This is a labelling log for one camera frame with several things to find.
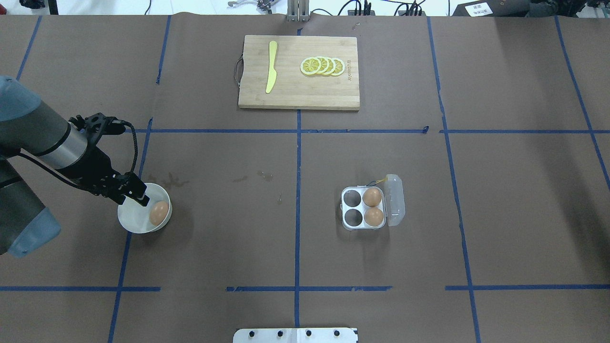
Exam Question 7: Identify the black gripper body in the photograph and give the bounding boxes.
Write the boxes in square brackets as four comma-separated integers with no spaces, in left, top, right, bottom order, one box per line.
[67,146,131,203]

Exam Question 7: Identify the brown egg from bowl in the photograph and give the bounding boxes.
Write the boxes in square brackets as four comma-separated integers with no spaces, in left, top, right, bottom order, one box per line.
[150,201,170,226]

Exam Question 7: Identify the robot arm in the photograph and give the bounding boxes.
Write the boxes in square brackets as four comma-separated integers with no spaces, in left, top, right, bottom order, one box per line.
[0,75,150,258]

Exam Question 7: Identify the clear plastic egg box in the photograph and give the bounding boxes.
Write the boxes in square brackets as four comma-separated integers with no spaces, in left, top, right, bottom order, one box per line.
[339,174,406,231]

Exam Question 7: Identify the brown egg in box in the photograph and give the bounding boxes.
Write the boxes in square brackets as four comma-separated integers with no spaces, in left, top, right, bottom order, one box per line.
[364,208,385,227]
[362,187,383,208]

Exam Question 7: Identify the white bowl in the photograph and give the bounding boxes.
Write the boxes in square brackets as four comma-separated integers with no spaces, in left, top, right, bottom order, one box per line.
[117,183,173,234]

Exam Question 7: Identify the yellow plastic knife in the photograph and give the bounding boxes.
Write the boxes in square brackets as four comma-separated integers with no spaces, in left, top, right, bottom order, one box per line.
[265,40,278,94]

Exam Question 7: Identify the wooden cutting board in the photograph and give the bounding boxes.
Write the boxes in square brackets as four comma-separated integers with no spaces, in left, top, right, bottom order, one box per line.
[238,35,360,111]

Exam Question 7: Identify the lemon slice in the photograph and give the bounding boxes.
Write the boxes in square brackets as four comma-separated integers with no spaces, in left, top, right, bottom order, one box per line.
[299,57,322,75]
[330,57,345,77]
[322,57,336,75]
[315,56,326,75]

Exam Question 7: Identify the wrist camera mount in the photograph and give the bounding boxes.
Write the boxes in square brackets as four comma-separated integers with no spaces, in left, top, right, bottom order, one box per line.
[68,113,131,146]

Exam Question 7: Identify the white camera pillar with base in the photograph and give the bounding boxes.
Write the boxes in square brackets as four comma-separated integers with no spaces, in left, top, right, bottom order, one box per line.
[233,327,359,343]

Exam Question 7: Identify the aluminium frame post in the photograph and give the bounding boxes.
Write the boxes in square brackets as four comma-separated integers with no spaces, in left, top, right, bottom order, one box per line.
[287,0,311,22]

